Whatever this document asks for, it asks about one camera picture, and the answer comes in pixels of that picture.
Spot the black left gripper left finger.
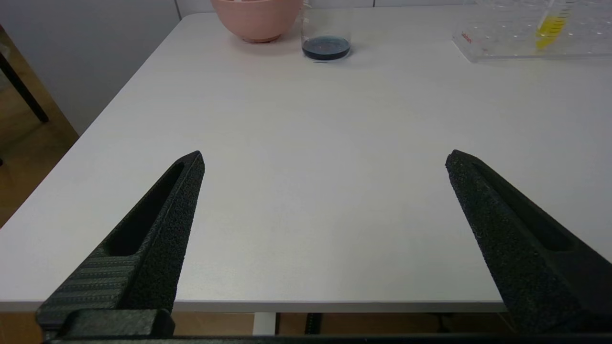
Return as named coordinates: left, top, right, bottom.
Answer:
left=35, top=151, right=206, bottom=336

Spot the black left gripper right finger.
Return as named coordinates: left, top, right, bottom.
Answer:
left=445, top=150, right=612, bottom=335

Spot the clear plastic test tube rack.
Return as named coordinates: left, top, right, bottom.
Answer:
left=451, top=0, right=612, bottom=63

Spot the test tube with yellow pigment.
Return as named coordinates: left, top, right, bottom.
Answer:
left=534, top=0, right=575, bottom=50

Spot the white table leg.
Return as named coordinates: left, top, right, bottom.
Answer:
left=252, top=312, right=278, bottom=336

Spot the black stand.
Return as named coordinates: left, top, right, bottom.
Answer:
left=0, top=50, right=50, bottom=124

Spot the pink bowl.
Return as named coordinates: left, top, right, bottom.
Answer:
left=210, top=0, right=305, bottom=44

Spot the clear glass beaker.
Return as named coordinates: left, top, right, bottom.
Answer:
left=301, top=0, right=352, bottom=62

